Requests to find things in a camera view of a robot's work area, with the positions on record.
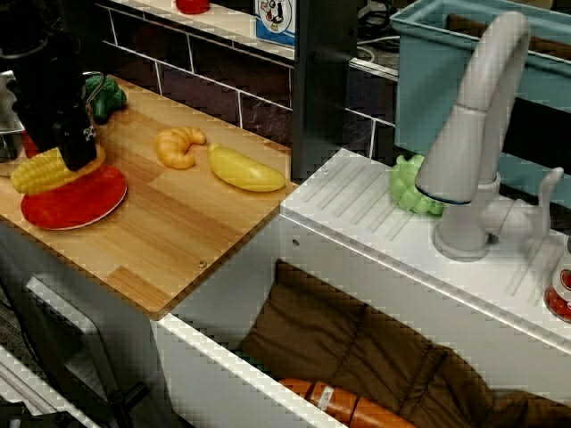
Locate green toy broccoli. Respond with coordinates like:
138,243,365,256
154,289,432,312
83,74,128,126

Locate black kitchen pillar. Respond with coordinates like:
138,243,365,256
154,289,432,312
291,0,359,180

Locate green toy grapes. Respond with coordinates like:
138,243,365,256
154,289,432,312
389,153,446,217

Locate yellow toy corn cob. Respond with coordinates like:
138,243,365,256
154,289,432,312
10,144,107,196

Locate yellow banana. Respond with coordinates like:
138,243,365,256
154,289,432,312
206,142,287,193

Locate blue white milk carton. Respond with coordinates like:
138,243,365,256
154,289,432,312
254,0,297,48

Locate white toy kitchen sink unit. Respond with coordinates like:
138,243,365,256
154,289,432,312
150,147,571,428

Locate red plate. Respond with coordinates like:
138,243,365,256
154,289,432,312
20,163,129,232

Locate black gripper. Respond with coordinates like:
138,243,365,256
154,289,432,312
11,31,99,173

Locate grey oven door handle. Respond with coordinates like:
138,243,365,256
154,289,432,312
23,275,112,403

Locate dark tile backsplash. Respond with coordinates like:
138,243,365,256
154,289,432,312
95,3,399,161

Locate white kitchen shelf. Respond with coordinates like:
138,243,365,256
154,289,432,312
110,0,296,62

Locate orange toy carrot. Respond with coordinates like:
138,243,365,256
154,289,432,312
277,377,419,428

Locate silver metal pot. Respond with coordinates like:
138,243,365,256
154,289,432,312
0,69,109,164

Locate black knob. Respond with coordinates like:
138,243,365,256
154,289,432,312
108,381,152,428

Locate white cable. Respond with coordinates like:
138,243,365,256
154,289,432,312
355,34,401,61

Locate grey toy faucet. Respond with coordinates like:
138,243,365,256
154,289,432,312
414,10,565,263

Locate light blue plastic bin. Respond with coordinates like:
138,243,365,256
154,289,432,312
388,0,571,207

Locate aluminium frame rail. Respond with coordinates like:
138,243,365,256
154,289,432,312
0,344,93,428

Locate brown cloth in sink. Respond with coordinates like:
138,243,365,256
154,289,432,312
239,259,571,428

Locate tomato can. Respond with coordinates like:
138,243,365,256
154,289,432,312
542,235,571,325

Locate wooden countertop board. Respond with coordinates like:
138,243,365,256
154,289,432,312
0,73,300,322

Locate orange toy croissant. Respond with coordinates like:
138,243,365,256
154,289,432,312
153,126,208,170

